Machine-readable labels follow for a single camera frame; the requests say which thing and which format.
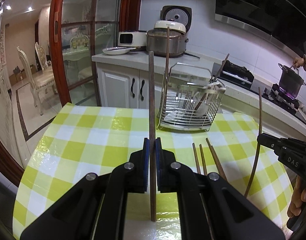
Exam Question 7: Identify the metal wire utensil rack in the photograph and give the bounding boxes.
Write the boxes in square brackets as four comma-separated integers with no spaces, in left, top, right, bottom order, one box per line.
[157,62,224,132]

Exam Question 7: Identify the black gas stove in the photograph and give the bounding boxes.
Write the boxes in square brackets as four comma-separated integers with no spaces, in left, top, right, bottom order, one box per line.
[211,60,306,127]

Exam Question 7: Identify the small white appliance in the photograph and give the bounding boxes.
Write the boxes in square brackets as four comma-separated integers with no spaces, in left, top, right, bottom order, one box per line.
[118,31,147,47]

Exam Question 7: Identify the white ceramic soup spoon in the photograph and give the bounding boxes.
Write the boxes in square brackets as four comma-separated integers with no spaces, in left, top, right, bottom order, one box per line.
[198,81,226,114]

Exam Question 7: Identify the white ladle spoon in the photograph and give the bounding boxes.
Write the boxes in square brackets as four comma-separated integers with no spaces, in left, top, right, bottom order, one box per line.
[164,100,194,122]

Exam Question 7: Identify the brown chopstick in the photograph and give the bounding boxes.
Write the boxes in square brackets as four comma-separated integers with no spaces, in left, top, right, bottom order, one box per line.
[192,143,201,174]
[244,87,263,198]
[148,51,157,222]
[194,53,229,111]
[165,27,170,83]
[199,144,208,176]
[206,138,227,180]

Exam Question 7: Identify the white plate on counter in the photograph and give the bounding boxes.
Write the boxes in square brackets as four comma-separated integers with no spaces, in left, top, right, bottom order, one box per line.
[102,47,137,56]

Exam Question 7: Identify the green checkered tablecloth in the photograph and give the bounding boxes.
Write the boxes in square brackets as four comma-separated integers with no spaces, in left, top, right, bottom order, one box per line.
[13,104,293,239]

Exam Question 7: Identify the white lower cabinet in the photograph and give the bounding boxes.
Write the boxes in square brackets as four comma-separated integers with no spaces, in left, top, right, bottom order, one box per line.
[95,62,169,110]

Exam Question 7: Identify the white dining chair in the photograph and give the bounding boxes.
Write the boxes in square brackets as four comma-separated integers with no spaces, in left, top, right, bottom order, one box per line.
[16,46,57,115]
[35,42,52,73]

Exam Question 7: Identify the other person's hand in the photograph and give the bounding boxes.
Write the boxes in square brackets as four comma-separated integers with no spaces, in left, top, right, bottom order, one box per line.
[292,57,305,69]

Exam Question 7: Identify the red framed glass door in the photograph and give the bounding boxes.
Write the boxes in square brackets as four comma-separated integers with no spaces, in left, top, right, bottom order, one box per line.
[49,0,141,106]

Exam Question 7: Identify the person's right hand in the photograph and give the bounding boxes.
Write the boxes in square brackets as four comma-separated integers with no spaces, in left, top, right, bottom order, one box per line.
[287,176,306,218]

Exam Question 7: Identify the dark stock pot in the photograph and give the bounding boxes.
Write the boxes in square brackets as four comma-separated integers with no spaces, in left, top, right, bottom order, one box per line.
[278,63,306,98]

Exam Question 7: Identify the silver rice cooker open lid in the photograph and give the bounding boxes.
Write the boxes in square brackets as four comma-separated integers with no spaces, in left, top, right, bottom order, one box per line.
[146,5,192,57]

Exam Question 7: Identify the black range hood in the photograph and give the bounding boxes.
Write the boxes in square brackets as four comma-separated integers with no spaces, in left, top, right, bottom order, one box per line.
[215,0,306,56]

